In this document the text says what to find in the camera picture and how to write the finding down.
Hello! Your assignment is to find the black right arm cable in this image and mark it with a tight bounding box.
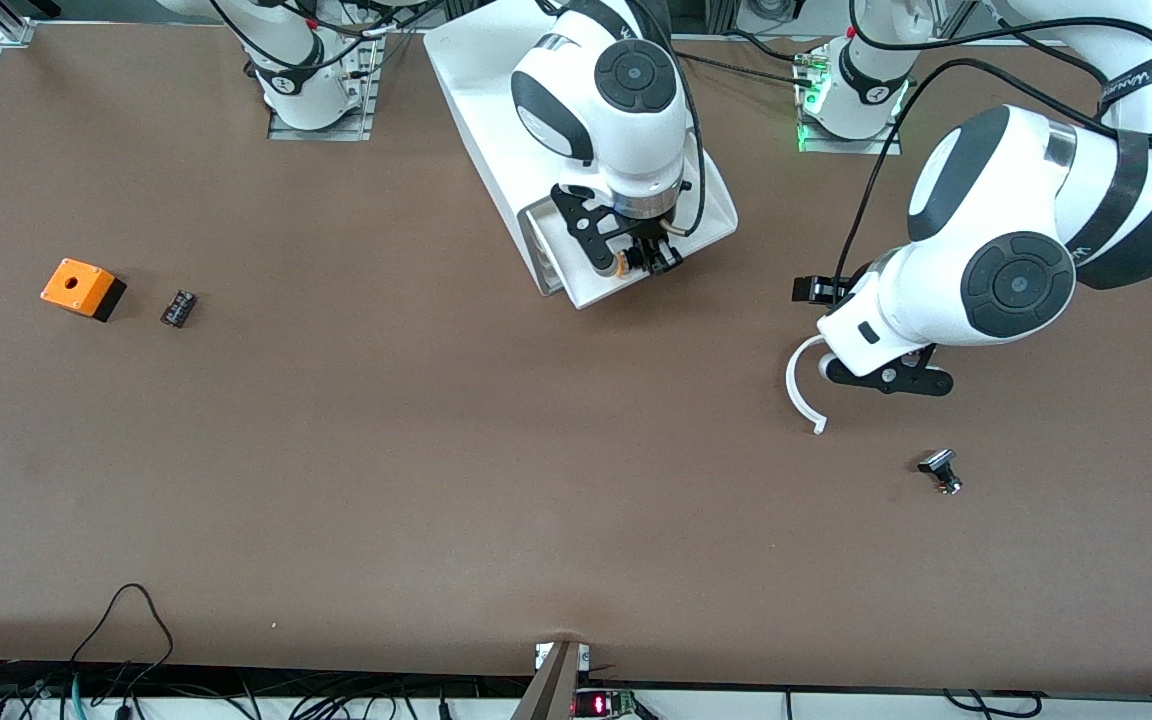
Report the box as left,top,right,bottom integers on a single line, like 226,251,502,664
636,0,709,239

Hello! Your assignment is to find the white curved plastic arc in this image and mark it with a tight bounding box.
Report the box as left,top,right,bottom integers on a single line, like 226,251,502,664
785,334,833,436

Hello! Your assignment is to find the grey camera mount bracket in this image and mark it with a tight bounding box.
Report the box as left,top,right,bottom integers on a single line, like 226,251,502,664
511,640,592,720

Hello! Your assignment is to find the aluminium frame profile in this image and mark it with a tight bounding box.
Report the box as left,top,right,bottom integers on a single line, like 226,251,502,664
0,0,39,49

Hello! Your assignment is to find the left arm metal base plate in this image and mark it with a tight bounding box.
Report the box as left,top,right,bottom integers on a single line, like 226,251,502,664
796,42,903,157

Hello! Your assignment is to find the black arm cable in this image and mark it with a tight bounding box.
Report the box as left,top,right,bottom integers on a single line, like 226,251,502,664
636,0,709,239
829,0,1152,293

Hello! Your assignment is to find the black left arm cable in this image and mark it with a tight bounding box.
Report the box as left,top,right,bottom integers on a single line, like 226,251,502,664
829,0,1152,293

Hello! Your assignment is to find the black cable behind cabinet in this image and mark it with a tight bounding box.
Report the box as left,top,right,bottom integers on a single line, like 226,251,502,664
674,48,823,87

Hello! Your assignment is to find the lower metal bolt part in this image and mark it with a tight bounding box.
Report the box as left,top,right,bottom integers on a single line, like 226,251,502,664
917,448,965,496

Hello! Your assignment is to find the orange button enclosure box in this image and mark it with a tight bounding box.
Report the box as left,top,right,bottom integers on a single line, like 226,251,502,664
40,258,128,323

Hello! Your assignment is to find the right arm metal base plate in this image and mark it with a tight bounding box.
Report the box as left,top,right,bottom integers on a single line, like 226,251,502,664
267,22,382,142

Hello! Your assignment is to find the device with red display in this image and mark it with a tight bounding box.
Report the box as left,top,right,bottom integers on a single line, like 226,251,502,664
574,688,639,720

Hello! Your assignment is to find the black looped cable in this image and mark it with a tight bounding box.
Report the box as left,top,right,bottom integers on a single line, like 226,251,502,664
71,583,175,691

